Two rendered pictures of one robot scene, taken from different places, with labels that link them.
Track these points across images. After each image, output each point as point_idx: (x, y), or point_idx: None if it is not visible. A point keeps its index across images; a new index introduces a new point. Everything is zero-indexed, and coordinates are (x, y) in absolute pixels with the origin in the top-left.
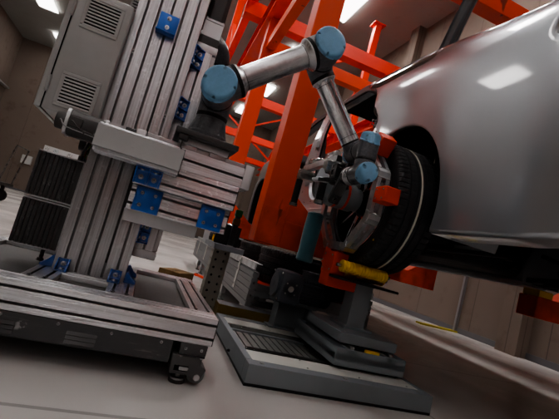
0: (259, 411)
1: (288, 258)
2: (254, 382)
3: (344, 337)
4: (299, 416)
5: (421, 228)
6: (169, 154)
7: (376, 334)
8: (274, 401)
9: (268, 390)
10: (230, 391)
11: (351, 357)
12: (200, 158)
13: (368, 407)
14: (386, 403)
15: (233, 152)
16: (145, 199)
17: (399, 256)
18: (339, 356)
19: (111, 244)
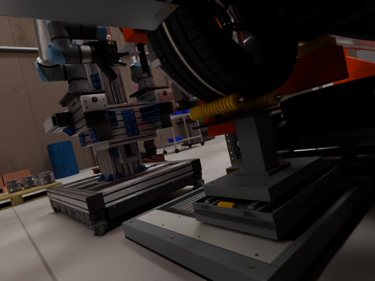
0: (85, 258)
1: (283, 105)
2: (127, 236)
3: (206, 189)
4: (96, 267)
5: (174, 24)
6: (49, 121)
7: (284, 174)
8: (113, 252)
9: (132, 242)
10: (107, 241)
11: (206, 212)
12: (73, 108)
13: (184, 274)
14: (205, 274)
15: (74, 95)
16: (81, 140)
17: (202, 72)
18: (197, 211)
19: (106, 162)
